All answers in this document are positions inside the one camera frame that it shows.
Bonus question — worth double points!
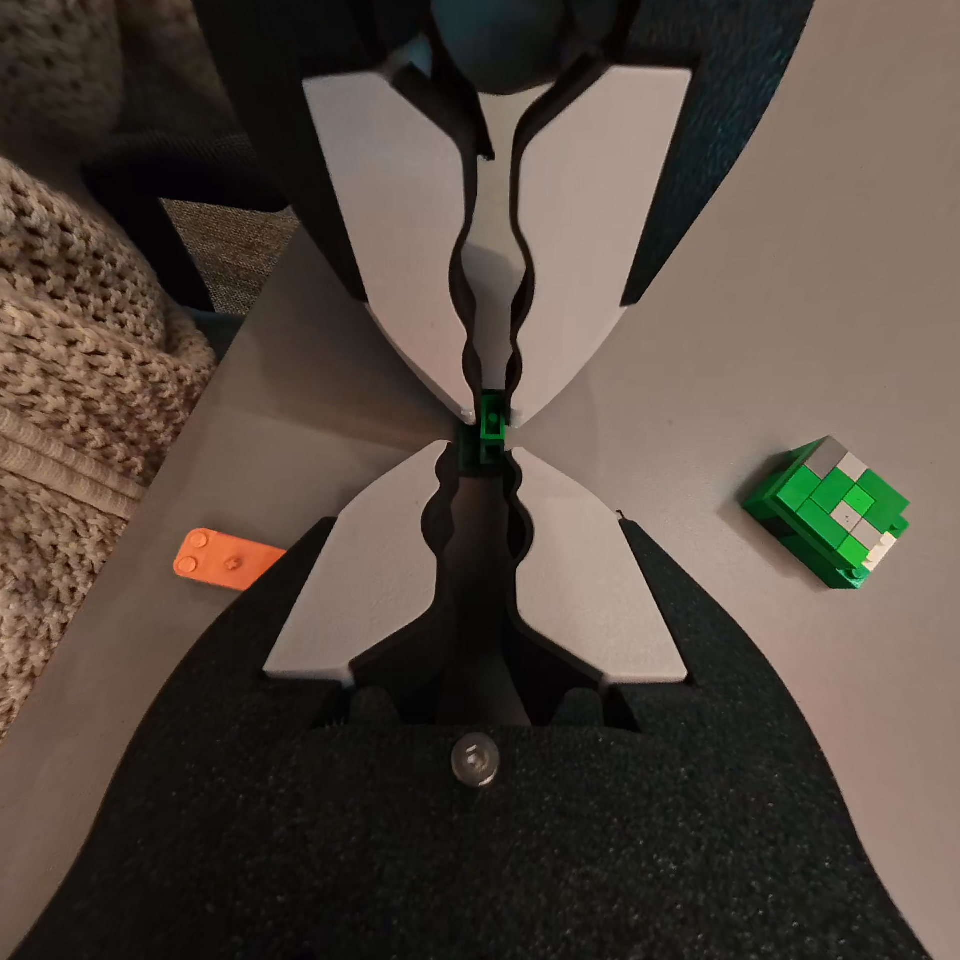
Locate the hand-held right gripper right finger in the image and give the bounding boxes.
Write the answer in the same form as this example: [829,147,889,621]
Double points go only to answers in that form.
[501,447,689,726]

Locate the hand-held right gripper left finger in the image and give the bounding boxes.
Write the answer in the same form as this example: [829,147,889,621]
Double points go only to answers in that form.
[261,439,460,726]

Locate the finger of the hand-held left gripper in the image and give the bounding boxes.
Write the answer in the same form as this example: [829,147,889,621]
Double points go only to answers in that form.
[302,63,496,421]
[506,63,695,429]

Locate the dark green lego assembly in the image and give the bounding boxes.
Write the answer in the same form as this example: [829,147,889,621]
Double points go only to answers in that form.
[457,427,511,477]

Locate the green white tiled lego block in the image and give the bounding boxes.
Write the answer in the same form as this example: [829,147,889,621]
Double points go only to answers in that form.
[742,435,912,591]

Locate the orange brick separator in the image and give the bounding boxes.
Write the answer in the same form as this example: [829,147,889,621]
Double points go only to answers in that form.
[172,527,288,594]

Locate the cream knit sweater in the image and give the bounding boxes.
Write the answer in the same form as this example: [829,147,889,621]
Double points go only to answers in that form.
[0,0,219,740]

